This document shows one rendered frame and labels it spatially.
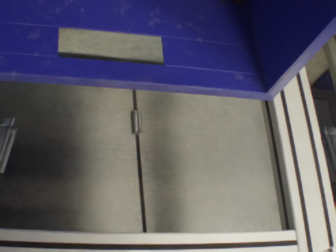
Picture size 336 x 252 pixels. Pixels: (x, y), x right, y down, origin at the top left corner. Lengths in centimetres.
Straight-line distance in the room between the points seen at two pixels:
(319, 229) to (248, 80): 28
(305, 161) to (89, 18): 40
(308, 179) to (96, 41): 65
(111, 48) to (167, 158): 33
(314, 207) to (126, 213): 39
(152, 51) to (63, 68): 76
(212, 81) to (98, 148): 50
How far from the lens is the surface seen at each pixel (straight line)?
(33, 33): 61
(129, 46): 131
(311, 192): 84
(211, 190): 113
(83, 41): 129
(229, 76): 65
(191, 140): 116
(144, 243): 70
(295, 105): 89
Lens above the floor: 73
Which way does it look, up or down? 25 degrees down
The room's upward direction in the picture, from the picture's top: 174 degrees clockwise
